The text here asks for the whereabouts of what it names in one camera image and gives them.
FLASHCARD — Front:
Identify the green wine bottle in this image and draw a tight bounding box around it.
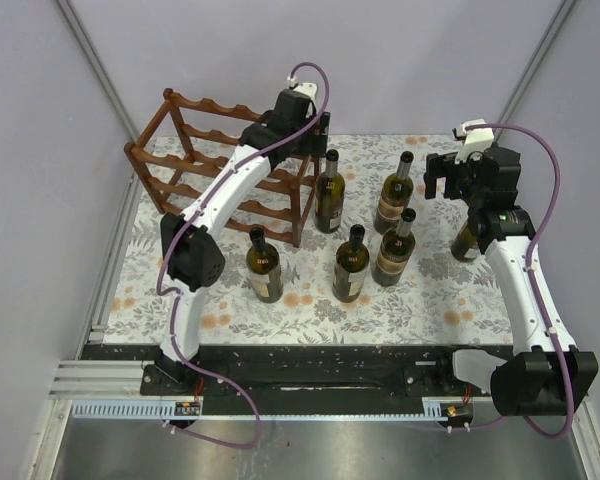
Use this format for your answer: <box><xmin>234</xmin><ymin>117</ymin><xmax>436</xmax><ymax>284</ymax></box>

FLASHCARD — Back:
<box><xmin>314</xmin><ymin>149</ymin><xmax>345</xmax><ymax>233</ymax></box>

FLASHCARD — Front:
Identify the brown wooden wine rack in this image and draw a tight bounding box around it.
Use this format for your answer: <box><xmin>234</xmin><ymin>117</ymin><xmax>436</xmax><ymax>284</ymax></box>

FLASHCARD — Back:
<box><xmin>124</xmin><ymin>88</ymin><xmax>324</xmax><ymax>247</ymax></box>

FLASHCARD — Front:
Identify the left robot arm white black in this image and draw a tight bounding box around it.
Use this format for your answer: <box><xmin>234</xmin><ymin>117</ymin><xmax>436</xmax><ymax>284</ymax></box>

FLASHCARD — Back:
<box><xmin>140</xmin><ymin>80</ymin><xmax>328</xmax><ymax>396</ymax></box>

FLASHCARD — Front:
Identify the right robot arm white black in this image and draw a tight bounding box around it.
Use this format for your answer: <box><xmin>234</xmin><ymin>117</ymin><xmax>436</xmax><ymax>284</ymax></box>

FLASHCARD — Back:
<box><xmin>424</xmin><ymin>146</ymin><xmax>599</xmax><ymax>417</ymax></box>

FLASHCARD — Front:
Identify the wine bottle brown label back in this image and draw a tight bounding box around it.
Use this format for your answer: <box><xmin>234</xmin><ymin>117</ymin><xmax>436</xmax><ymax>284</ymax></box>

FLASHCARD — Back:
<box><xmin>374</xmin><ymin>151</ymin><xmax>414</xmax><ymax>234</ymax></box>

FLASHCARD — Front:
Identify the wine bottle brown label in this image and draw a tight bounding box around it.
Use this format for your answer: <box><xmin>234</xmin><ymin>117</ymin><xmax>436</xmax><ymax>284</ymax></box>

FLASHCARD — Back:
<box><xmin>374</xmin><ymin>151</ymin><xmax>414</xmax><ymax>234</ymax></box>
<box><xmin>372</xmin><ymin>207</ymin><xmax>416</xmax><ymax>287</ymax></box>

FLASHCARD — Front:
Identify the wine bottle far right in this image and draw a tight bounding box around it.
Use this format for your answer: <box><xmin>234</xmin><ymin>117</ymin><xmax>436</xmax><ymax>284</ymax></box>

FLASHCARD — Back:
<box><xmin>450</xmin><ymin>221</ymin><xmax>481</xmax><ymax>263</ymax></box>

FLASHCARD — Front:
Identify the wine bottle brown label front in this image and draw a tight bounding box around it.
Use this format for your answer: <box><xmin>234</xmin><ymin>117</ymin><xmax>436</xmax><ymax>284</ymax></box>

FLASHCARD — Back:
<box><xmin>372</xmin><ymin>207</ymin><xmax>416</xmax><ymax>287</ymax></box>

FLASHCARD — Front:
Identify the wine bottle front centre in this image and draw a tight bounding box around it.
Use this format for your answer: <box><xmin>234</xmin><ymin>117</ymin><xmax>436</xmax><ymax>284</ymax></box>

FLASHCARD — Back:
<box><xmin>332</xmin><ymin>224</ymin><xmax>370</xmax><ymax>303</ymax></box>

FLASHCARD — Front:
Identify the wine bottle front left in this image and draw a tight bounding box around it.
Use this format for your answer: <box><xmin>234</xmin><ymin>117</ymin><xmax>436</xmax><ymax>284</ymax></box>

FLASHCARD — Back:
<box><xmin>246</xmin><ymin>226</ymin><xmax>283</xmax><ymax>303</ymax></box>

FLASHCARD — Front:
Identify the floral patterned table mat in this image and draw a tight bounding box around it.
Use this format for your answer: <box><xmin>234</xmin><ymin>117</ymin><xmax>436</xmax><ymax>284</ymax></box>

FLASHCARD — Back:
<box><xmin>102</xmin><ymin>134</ymin><xmax>512</xmax><ymax>345</ymax></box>

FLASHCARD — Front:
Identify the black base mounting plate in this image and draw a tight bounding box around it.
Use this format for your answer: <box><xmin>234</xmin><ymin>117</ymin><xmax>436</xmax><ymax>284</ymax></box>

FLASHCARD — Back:
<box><xmin>80</xmin><ymin>344</ymin><xmax>487</xmax><ymax>398</ymax></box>

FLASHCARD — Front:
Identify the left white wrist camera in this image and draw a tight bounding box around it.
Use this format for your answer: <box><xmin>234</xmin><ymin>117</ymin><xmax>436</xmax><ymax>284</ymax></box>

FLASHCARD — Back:
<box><xmin>286</xmin><ymin>75</ymin><xmax>319</xmax><ymax>102</ymax></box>

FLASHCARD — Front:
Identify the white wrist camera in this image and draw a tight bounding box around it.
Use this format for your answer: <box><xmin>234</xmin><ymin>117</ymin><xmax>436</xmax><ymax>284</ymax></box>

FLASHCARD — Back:
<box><xmin>453</xmin><ymin>118</ymin><xmax>494</xmax><ymax>164</ymax></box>
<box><xmin>286</xmin><ymin>75</ymin><xmax>319</xmax><ymax>102</ymax></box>

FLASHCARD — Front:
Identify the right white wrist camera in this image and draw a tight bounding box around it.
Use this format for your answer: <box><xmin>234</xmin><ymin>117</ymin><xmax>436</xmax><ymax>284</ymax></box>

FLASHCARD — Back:
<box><xmin>453</xmin><ymin>118</ymin><xmax>494</xmax><ymax>164</ymax></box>

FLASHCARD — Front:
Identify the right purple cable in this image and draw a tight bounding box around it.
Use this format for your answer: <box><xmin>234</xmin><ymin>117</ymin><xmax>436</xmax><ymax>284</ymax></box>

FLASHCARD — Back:
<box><xmin>444</xmin><ymin>122</ymin><xmax>581</xmax><ymax>440</ymax></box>

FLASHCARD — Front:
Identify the purple cable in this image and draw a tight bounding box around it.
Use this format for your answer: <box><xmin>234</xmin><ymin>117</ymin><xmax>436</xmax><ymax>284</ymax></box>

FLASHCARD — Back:
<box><xmin>444</xmin><ymin>122</ymin><xmax>581</xmax><ymax>440</ymax></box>
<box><xmin>155</xmin><ymin>61</ymin><xmax>330</xmax><ymax>449</ymax></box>

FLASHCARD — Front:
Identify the white slotted cable duct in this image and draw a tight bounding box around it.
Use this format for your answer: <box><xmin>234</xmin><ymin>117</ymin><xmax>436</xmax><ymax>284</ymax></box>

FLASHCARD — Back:
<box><xmin>71</xmin><ymin>399</ymin><xmax>474</xmax><ymax>422</ymax></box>

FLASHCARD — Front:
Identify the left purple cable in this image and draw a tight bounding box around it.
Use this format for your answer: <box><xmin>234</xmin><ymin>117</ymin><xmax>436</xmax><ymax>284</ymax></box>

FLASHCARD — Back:
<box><xmin>155</xmin><ymin>61</ymin><xmax>330</xmax><ymax>449</ymax></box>

